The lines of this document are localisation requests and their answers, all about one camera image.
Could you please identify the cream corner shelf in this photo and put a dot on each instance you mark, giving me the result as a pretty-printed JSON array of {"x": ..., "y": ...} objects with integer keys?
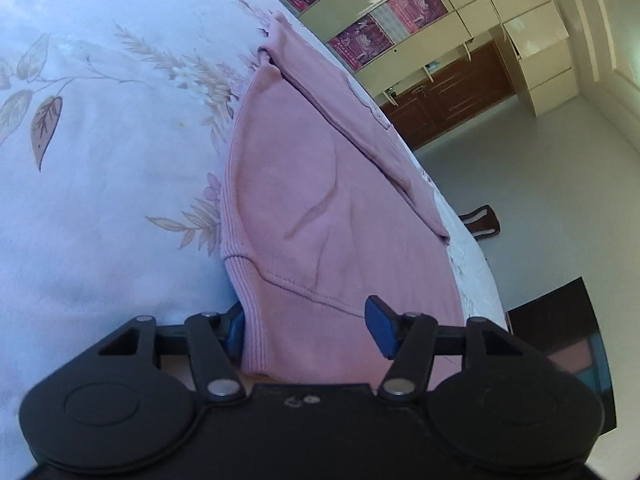
[{"x": 430, "y": 65}]

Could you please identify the bed with floral sheet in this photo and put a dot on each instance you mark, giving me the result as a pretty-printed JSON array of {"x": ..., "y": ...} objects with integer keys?
[{"x": 110, "y": 160}]

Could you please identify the pink sweater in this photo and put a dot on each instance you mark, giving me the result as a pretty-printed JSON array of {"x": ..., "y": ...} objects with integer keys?
[{"x": 320, "y": 210}]

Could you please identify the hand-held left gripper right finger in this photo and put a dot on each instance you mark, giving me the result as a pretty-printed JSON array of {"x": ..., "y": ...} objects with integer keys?
[{"x": 379, "y": 327}]

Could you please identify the dark wooden chair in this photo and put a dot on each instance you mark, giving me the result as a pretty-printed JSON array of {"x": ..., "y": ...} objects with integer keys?
[{"x": 480, "y": 222}]

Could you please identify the brown wooden door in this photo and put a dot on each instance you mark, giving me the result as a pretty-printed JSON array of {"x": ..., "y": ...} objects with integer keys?
[{"x": 450, "y": 95}]

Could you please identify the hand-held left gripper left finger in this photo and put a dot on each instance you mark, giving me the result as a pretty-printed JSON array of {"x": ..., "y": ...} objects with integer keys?
[{"x": 234, "y": 332}]

